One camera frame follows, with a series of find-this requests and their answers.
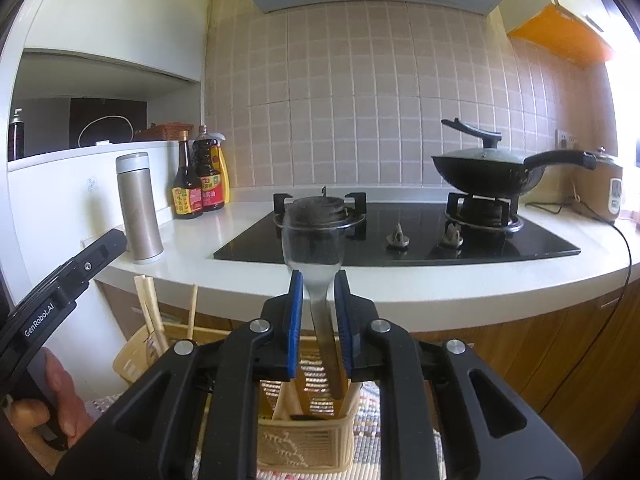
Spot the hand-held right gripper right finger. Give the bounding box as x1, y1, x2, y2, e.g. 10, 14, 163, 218
332, 269, 583, 480

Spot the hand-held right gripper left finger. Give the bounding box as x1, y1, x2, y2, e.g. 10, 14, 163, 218
55, 269, 306, 480

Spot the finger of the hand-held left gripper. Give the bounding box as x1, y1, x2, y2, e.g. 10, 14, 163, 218
74, 228, 129, 282

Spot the clear plastic spoon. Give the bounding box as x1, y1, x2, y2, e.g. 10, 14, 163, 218
281, 199, 348, 401

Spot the wooden chopstick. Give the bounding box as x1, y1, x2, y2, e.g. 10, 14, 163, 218
142, 275, 171, 354
186, 284, 199, 341
133, 276, 163, 357

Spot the yellow plastic utensil basket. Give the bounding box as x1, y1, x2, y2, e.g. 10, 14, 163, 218
112, 322, 362, 473

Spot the person's left hand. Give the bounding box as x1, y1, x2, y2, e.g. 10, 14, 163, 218
5, 347, 102, 476

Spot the steel thermos flask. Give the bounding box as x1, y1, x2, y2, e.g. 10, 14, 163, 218
116, 152, 165, 265

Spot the black glass gas stove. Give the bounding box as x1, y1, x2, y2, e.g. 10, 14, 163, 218
213, 187, 582, 267

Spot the small dark soy sauce bottle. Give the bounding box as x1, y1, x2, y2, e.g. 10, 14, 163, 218
172, 130, 204, 221

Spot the grey stove knob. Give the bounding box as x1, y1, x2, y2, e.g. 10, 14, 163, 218
387, 223, 412, 250
440, 222, 464, 248

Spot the large red label sauce bottle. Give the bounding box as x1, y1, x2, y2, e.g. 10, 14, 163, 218
192, 126, 226, 212

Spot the brown wicker basket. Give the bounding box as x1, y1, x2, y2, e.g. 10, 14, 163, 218
132, 122, 194, 142

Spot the yellow spray bottle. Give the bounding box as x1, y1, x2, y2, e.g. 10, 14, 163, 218
212, 132, 232, 205

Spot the dark bottle with pump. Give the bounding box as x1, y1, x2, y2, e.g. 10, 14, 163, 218
7, 108, 26, 161

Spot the black wok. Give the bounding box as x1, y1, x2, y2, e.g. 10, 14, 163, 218
431, 150, 598, 198

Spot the wooden base cabinet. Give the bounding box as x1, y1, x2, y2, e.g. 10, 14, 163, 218
95, 280, 640, 456

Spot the black wok lid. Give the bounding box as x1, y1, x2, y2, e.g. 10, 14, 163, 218
441, 119, 526, 162

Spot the beige rice cooker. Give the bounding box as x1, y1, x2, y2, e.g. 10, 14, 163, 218
572, 147, 625, 225

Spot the white cable loop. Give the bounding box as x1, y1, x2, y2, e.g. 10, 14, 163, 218
77, 115, 136, 149

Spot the white wall cabinet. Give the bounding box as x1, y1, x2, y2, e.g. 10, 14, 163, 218
22, 0, 211, 83

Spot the black power cable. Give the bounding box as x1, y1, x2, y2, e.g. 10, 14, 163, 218
524, 201, 634, 411

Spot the orange wall cabinet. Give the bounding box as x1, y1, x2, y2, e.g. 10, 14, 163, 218
497, 0, 616, 66

